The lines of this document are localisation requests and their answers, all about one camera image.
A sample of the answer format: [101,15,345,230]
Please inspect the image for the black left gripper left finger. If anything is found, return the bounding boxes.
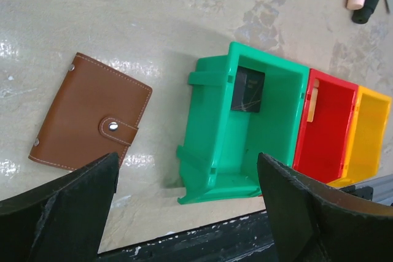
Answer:
[1,153,119,261]

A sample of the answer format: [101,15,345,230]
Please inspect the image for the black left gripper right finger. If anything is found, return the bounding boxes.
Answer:
[257,153,392,261]

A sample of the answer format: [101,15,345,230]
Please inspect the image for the brown leather card holder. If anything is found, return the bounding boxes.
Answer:
[28,53,152,171]

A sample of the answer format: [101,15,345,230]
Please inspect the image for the black card in green bin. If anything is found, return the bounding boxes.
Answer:
[231,66,265,113]

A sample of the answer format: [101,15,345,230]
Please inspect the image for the yellow plastic bin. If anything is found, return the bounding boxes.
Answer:
[329,86,392,188]

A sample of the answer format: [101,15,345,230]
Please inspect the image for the red plastic bin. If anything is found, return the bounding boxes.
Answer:
[292,69,359,183]

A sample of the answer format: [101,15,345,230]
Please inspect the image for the green plastic bin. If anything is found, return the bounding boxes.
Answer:
[177,42,310,204]

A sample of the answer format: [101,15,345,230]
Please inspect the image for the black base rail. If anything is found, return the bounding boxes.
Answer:
[96,210,278,261]

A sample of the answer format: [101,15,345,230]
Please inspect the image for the aluminium frame rail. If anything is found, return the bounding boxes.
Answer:
[340,174,393,206]

